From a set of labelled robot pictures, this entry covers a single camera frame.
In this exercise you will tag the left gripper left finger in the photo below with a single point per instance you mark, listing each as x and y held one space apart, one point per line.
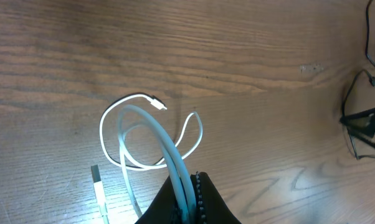
164 208

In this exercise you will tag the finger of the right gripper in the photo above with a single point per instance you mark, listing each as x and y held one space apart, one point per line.
361 126

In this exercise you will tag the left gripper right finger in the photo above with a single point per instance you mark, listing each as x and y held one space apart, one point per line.
210 206

